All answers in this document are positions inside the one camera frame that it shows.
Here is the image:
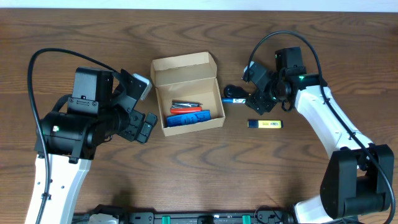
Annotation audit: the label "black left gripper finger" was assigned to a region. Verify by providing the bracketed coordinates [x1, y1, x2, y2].
[136, 123, 152, 144]
[144, 113, 158, 128]

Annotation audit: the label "blue plastic holder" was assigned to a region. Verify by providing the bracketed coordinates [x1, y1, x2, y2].
[166, 110, 211, 127]

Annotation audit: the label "yellow highlighter with blue cap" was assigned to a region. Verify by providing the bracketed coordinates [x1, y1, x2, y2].
[248, 119, 284, 129]

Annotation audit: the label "brown cardboard box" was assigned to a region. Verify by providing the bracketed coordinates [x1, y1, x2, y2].
[150, 52, 226, 136]

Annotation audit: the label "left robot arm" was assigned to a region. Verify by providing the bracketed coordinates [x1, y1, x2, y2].
[25, 67, 157, 223]

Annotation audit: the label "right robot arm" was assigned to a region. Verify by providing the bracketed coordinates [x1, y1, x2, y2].
[243, 47, 394, 223]

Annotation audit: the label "blue whiteboard marker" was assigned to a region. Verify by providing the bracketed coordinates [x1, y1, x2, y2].
[221, 98, 246, 104]

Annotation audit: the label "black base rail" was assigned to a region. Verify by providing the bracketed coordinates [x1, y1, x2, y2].
[72, 205, 299, 224]

